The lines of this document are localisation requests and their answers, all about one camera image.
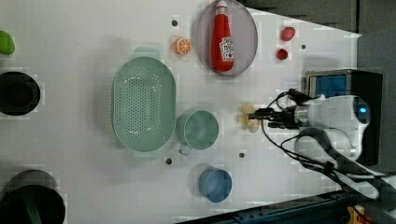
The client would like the yellow red clamp object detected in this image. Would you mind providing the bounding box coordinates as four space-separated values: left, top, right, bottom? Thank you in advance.
347 205 374 224

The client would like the red strawberry toy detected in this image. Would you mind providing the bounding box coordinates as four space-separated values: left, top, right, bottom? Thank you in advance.
281 27 296 42

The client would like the orange slice toy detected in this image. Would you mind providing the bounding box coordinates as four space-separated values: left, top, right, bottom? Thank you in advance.
174 37 192 55

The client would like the grey round plate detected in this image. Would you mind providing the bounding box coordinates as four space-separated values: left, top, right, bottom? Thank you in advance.
194 0 258 77

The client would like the blue cup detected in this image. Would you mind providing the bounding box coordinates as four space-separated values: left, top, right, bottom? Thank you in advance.
198 167 233 203

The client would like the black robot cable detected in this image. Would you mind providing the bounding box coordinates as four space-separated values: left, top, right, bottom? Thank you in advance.
261 88 396 224

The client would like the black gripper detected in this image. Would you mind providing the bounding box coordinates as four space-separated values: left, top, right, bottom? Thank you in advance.
247 106 300 130

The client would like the black pot with green stripe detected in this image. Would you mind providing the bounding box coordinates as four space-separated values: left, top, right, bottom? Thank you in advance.
1 170 66 224

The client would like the green oval colander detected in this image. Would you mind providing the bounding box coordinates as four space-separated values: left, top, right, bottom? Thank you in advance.
112 46 177 161

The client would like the small red berry toy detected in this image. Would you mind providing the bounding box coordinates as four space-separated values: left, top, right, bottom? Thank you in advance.
276 49 289 61

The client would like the black round bowl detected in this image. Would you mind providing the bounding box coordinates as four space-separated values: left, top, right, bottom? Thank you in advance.
0 71 41 116

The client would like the red plush ketchup bottle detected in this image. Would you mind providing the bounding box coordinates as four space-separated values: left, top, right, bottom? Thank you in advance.
211 0 234 72

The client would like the green toy fruit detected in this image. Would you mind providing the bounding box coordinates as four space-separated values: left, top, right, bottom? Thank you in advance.
0 30 15 55

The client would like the blue metal frame rail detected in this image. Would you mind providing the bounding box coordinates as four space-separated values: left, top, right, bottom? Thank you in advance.
177 191 351 224

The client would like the silver toaster oven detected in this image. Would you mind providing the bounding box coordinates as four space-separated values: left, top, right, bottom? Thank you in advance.
304 69 383 165

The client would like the green mug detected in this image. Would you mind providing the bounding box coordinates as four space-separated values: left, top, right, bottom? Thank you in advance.
176 110 219 156

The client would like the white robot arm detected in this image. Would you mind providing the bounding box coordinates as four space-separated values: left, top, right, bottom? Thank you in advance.
243 94 371 161

